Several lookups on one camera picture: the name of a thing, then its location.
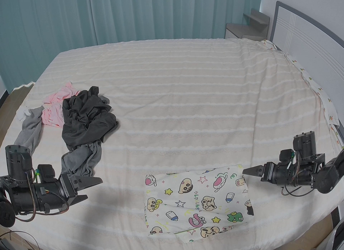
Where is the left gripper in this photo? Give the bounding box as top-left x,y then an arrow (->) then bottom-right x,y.
34,174 -> 103,212

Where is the white printed pyjama top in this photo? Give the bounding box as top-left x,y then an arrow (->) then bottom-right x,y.
145,164 -> 255,244

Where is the black cable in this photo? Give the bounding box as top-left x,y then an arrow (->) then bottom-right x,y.
0,230 -> 41,250

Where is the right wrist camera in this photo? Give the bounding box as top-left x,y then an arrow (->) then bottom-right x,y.
279,149 -> 295,164

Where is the blue-green curtain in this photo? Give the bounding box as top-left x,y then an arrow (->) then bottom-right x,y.
89,0 -> 264,42
0,0 -> 98,93

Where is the pink garment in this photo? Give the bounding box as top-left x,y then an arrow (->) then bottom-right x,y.
41,81 -> 81,128

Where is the light grey garment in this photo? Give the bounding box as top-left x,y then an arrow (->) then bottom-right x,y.
13,106 -> 45,158

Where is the black garment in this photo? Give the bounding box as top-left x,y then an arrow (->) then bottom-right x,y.
61,86 -> 119,151

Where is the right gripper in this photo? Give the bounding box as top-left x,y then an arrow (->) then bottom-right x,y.
242,161 -> 299,186

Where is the grey bedside table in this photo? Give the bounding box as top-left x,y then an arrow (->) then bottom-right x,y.
225,8 -> 270,39

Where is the dark grey garment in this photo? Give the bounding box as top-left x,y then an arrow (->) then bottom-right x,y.
60,141 -> 103,180

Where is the bed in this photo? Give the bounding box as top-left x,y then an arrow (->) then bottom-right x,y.
0,1 -> 344,250

